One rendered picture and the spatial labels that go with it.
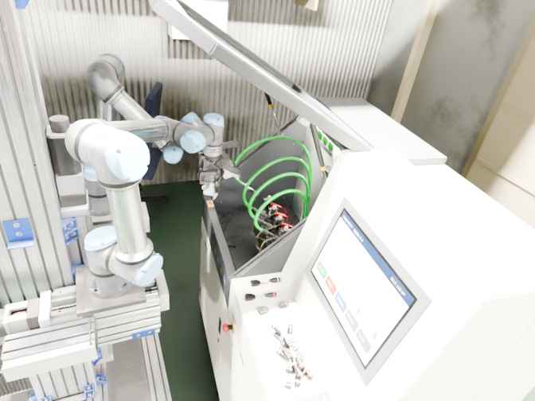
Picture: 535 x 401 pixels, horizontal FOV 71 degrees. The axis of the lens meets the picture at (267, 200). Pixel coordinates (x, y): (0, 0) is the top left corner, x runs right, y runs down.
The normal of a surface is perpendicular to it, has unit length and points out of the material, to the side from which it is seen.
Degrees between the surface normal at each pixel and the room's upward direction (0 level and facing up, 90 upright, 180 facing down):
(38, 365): 90
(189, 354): 0
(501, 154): 90
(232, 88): 90
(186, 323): 0
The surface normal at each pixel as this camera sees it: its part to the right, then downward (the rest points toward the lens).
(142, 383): 0.12, -0.83
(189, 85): 0.38, 0.55
